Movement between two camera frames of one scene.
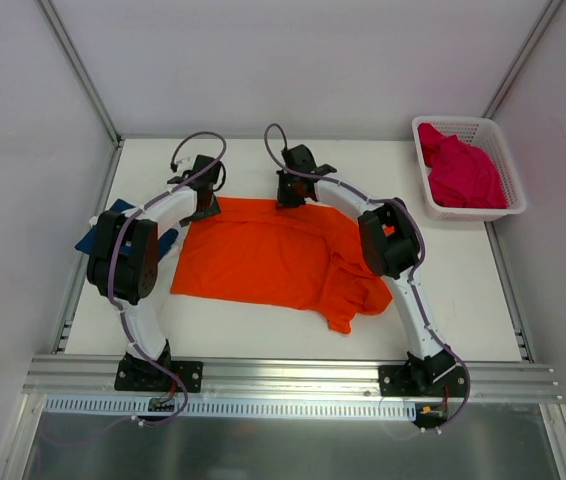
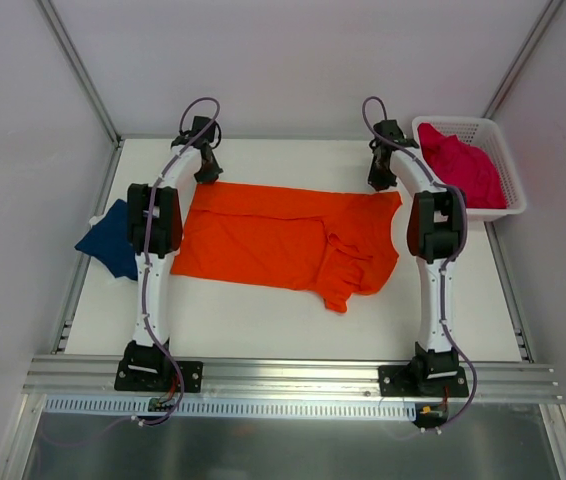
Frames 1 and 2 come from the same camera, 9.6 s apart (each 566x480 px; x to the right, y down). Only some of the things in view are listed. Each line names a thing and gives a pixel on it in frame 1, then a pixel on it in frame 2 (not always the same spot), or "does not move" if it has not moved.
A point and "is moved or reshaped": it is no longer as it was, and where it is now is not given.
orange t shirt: (304, 258) is moved or reshaped
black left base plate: (143, 376) does not move
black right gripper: (289, 195) → (380, 173)
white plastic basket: (487, 134) does not move
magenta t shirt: (461, 175) does not move
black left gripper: (203, 211) → (208, 167)
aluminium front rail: (96, 377) does not move
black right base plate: (399, 381) does not move
